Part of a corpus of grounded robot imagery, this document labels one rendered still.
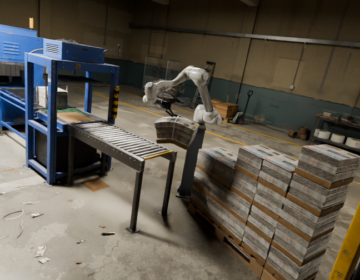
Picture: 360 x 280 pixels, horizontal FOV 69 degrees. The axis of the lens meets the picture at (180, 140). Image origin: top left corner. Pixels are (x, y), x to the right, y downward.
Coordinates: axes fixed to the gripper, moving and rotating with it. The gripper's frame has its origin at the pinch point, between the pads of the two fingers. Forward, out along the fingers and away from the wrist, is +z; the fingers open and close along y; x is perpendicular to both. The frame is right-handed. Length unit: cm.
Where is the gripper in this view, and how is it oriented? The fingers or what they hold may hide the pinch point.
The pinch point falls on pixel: (180, 109)
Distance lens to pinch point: 268.4
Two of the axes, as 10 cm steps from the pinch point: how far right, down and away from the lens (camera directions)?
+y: -2.2, 9.2, 3.3
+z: 9.3, 3.0, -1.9
